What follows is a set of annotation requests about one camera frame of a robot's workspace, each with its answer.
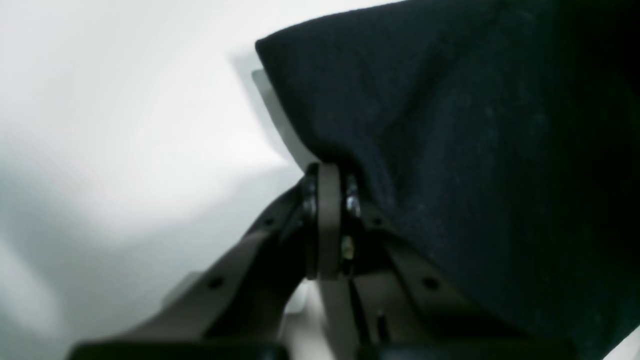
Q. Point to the black T-shirt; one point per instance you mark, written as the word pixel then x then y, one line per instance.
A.
pixel 501 139

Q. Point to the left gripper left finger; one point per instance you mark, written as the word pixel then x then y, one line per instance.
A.
pixel 238 303

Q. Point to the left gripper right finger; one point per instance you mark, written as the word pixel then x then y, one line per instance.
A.
pixel 399 300

